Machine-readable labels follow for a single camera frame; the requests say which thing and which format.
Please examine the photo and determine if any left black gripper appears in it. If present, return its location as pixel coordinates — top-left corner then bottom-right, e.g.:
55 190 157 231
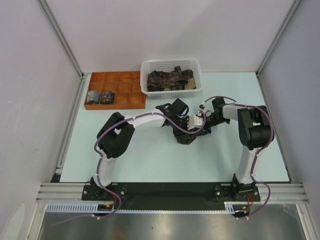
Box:
171 115 193 140

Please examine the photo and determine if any orange green patterned tie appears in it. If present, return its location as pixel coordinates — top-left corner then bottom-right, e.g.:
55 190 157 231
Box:
176 135 197 145

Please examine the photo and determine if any dark red tie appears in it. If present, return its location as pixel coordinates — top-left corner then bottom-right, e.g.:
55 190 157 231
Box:
100 90 115 105

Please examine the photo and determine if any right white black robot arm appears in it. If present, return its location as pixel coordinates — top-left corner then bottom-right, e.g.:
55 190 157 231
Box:
205 96 275 202

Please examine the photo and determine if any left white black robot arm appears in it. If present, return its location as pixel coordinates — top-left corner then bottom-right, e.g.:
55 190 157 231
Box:
88 98 196 200

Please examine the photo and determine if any olive gold tie in basket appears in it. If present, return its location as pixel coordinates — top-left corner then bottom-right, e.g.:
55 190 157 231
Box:
184 77 197 90

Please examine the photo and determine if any dark patterned tie in basket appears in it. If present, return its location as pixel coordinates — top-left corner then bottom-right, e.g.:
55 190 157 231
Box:
147 66 195 92

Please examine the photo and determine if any white plastic basket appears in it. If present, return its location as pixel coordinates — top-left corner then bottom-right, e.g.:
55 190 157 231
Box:
140 58 203 99

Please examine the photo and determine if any orange compartment tray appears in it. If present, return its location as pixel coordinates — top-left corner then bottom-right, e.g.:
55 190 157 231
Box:
84 71 146 110

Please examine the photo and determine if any rolled grey tie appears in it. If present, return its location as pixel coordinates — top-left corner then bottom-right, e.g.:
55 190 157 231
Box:
86 90 101 105

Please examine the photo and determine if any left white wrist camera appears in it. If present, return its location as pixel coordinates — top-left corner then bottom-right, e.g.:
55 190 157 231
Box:
187 115 205 130

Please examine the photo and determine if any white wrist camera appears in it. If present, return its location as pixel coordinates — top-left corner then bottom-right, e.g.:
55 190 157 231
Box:
187 115 205 130
198 101 208 113

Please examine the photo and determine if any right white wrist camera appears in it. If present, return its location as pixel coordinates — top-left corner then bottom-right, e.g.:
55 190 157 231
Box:
198 101 208 113

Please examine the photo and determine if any white slotted cable duct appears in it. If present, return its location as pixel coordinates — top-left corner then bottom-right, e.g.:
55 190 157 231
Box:
46 202 248 214

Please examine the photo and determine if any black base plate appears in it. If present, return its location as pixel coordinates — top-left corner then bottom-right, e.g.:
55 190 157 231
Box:
81 181 261 211

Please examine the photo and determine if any aluminium frame rail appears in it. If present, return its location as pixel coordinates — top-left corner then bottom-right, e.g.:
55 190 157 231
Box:
36 0 84 79

